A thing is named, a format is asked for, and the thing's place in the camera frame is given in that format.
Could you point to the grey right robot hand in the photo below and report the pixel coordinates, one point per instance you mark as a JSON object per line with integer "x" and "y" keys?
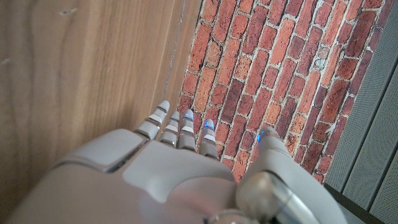
{"x": 171, "y": 174}

